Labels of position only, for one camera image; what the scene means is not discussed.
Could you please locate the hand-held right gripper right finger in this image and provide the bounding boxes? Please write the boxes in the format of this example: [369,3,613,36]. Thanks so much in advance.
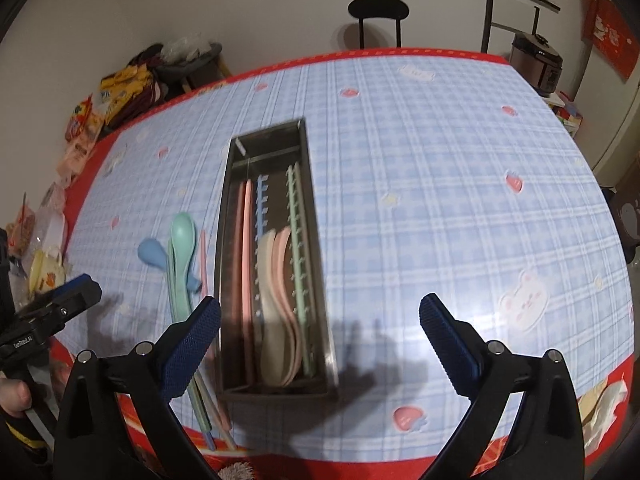
[418,293,587,480]

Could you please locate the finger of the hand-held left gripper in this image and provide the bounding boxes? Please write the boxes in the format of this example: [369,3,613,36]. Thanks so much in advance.
[51,273,94,297]
[37,282,104,327]

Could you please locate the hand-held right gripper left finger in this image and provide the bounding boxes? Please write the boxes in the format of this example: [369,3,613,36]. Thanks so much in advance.
[51,295,223,480]

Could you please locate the beige spoon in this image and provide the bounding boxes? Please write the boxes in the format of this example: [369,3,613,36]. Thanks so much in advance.
[256,230,294,387]

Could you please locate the blue spoon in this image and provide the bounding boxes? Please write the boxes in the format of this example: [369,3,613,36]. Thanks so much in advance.
[137,238,205,295]

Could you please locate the pink chopstick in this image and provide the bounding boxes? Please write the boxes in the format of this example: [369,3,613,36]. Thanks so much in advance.
[242,179,256,383]

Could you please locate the green spoon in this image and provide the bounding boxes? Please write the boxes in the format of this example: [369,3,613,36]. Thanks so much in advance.
[169,211,199,324]

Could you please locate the green fork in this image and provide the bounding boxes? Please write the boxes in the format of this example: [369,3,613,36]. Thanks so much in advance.
[294,162,317,377]

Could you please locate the pink spoon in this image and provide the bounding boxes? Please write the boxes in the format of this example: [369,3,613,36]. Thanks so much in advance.
[272,226,304,386]

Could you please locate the stainless steel utensil tray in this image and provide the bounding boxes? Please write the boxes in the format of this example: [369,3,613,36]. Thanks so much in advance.
[213,117,340,402]

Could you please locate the person's left hand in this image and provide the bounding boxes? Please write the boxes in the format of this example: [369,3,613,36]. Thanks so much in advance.
[0,376,34,419]

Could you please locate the plastic bagged snacks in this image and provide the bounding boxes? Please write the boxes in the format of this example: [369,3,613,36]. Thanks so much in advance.
[10,179,69,303]

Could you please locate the blue plaid tablecloth red border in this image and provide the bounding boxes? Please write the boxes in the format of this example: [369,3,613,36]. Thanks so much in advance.
[52,47,632,467]

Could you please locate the pile of snack packets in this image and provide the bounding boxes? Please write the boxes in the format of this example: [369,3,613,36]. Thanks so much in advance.
[62,42,162,162]

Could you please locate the grey basin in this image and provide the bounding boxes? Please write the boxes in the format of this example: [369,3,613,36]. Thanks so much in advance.
[150,33,224,97]

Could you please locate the colourful cardboard box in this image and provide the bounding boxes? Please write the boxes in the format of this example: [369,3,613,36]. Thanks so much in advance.
[544,91,584,137]

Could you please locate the rice cooker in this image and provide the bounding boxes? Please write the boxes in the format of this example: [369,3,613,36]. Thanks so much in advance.
[509,32,564,97]

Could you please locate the black round stool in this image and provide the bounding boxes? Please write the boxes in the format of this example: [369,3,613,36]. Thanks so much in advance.
[347,0,411,52]

